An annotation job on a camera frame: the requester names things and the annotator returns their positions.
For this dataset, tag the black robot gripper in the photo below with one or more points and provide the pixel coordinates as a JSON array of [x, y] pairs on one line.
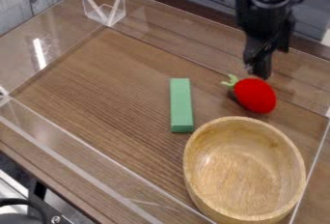
[[268, 23]]

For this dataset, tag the clear acrylic tray wall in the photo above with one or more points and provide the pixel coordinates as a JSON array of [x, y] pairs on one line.
[[112, 194]]

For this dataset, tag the red plush strawberry toy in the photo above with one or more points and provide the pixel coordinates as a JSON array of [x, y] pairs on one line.
[[255, 93]]

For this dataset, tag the black table clamp mount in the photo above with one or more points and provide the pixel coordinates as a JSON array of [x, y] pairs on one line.
[[52, 216]]

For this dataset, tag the wooden bowl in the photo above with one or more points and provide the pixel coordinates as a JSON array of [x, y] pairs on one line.
[[245, 171]]

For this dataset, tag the clear acrylic corner bracket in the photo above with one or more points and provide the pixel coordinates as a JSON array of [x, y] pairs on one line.
[[106, 14]]

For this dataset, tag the green rectangular block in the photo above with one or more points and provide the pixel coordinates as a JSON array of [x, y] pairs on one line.
[[181, 106]]

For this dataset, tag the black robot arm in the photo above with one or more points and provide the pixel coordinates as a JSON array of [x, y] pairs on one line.
[[268, 23]]

